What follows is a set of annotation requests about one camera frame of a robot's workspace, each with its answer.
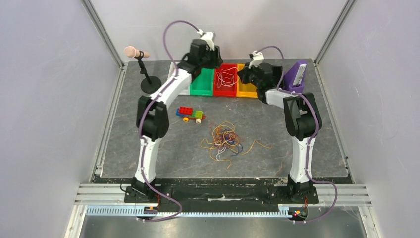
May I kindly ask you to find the purple metronome holder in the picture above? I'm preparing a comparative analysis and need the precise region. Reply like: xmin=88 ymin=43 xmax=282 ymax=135
xmin=283 ymin=59 xmax=307 ymax=93

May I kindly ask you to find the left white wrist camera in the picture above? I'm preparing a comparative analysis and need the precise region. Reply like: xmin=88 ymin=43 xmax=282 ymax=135
xmin=197 ymin=29 xmax=215 ymax=51

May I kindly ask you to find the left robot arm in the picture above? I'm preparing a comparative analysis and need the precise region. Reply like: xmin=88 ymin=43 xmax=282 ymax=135
xmin=124 ymin=39 xmax=223 ymax=203

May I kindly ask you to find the yellow bin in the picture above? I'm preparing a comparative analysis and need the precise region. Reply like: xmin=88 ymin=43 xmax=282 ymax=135
xmin=236 ymin=76 xmax=258 ymax=98

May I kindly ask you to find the coloured cable bundle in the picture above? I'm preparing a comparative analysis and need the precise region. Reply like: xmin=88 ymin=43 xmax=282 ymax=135
xmin=201 ymin=121 xmax=274 ymax=171

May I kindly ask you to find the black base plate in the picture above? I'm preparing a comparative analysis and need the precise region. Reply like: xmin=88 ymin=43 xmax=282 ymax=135
xmin=124 ymin=178 xmax=319 ymax=213

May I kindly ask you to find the green bin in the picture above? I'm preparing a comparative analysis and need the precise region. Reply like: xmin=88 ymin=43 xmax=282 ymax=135
xmin=190 ymin=68 xmax=214 ymax=97

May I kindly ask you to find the pink microphone on stand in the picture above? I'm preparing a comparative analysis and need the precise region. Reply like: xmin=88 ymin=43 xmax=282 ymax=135
xmin=124 ymin=46 xmax=162 ymax=94

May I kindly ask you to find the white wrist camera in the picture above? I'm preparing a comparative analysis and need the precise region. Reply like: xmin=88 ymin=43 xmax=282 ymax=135
xmin=248 ymin=51 xmax=264 ymax=69
xmin=197 ymin=29 xmax=215 ymax=51

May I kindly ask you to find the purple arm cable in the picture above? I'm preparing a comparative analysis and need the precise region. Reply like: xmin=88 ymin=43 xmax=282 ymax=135
xmin=137 ymin=20 xmax=183 ymax=223
xmin=257 ymin=45 xmax=339 ymax=225

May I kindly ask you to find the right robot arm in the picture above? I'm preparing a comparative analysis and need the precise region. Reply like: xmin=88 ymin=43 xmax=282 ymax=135
xmin=237 ymin=63 xmax=322 ymax=203

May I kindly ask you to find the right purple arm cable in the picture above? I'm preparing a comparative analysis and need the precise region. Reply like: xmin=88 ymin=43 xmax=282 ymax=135
xmin=257 ymin=45 xmax=339 ymax=225

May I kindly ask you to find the black bin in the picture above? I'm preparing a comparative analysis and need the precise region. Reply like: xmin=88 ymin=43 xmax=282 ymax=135
xmin=271 ymin=65 xmax=283 ymax=85

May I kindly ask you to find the red bin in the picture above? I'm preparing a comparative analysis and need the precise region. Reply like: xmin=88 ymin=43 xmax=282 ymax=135
xmin=213 ymin=63 xmax=238 ymax=97

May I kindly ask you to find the white slotted cable duct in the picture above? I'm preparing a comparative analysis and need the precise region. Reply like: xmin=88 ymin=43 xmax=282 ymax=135
xmin=86 ymin=205 xmax=302 ymax=219

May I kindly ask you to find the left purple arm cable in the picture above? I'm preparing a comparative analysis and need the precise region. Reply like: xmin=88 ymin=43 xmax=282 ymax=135
xmin=137 ymin=20 xmax=183 ymax=223

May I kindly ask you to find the white bin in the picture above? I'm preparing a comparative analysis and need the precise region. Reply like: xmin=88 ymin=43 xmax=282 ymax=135
xmin=167 ymin=62 xmax=191 ymax=95

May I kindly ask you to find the toy brick car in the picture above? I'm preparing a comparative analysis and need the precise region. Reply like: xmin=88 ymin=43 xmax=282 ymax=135
xmin=176 ymin=107 xmax=206 ymax=124

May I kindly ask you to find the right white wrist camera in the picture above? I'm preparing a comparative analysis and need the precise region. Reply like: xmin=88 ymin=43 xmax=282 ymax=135
xmin=248 ymin=51 xmax=264 ymax=69

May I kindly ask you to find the white cable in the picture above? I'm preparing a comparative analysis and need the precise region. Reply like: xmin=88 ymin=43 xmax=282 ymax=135
xmin=216 ymin=67 xmax=240 ymax=89

